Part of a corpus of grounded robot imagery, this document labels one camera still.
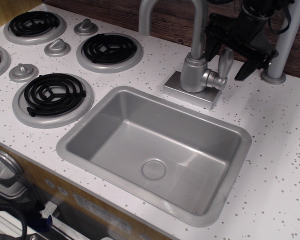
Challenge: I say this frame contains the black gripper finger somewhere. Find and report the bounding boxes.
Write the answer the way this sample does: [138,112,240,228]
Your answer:
[234,59,258,81]
[205,37,222,62]

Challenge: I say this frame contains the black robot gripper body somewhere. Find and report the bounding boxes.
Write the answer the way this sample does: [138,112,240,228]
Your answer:
[205,10,278,69]

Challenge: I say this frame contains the silver faucet lever handle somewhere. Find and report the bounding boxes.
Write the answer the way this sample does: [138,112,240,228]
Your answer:
[201,47,234,91]

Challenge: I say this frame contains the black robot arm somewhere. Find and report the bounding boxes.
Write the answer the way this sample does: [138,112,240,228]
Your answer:
[205,0,279,81]

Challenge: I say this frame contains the grey support pole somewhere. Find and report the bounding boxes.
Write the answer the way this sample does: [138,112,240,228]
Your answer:
[261,0,300,85]

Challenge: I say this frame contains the silver toy faucet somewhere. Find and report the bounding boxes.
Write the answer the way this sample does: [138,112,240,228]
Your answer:
[138,0,224,111]

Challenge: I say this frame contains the back right black burner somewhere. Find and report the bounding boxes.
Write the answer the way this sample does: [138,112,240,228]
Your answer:
[76,33,143,74]

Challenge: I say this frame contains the grey plastic sink basin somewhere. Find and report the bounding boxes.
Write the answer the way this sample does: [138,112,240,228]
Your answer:
[56,86,252,227]

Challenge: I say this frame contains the silver knob back right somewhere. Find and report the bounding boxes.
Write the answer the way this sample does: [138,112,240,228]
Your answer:
[73,18,98,36]

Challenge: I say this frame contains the silver knob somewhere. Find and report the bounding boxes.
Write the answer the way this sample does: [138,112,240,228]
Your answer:
[8,63,39,83]
[44,38,71,58]
[73,18,98,36]

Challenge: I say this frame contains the silver knob middle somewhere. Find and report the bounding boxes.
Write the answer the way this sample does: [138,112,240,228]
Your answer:
[44,38,71,58]

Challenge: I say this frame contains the front right black burner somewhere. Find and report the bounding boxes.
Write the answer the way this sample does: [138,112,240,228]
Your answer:
[12,73,94,129]

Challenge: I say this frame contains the back left black burner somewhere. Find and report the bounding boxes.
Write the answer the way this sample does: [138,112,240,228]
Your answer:
[3,11,67,46]

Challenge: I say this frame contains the silver knob front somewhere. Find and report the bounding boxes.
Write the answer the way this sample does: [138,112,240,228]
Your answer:
[8,63,39,83]

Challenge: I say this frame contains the silver round oven dial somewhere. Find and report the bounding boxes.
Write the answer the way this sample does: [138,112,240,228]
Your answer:
[0,150,23,187]

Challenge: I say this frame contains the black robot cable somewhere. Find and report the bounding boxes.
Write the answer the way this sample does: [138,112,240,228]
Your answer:
[267,0,292,36]

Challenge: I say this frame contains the black braided cable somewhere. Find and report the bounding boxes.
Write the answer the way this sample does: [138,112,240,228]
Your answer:
[0,203,28,238]

